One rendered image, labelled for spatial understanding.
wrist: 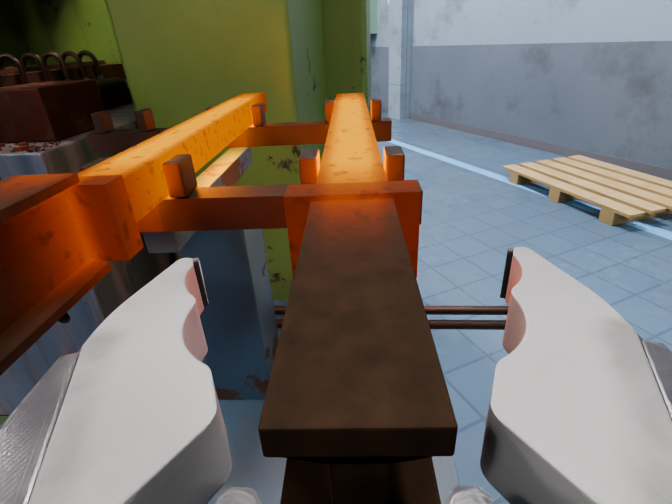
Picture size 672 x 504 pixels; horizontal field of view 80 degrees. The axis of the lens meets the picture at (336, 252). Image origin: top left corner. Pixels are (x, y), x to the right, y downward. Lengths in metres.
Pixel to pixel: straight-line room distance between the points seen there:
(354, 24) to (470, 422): 1.12
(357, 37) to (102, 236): 0.94
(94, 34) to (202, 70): 0.51
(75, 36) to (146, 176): 0.96
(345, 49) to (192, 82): 0.49
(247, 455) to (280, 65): 0.50
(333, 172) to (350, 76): 0.90
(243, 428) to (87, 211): 0.29
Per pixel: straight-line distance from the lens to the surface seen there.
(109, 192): 0.19
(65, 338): 0.73
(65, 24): 1.19
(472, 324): 0.53
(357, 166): 0.19
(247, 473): 0.40
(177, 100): 0.70
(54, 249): 0.19
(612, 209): 2.77
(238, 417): 0.44
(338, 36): 1.08
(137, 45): 0.72
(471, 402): 1.40
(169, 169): 0.24
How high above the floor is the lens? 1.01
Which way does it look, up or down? 28 degrees down
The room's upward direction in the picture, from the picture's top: 3 degrees counter-clockwise
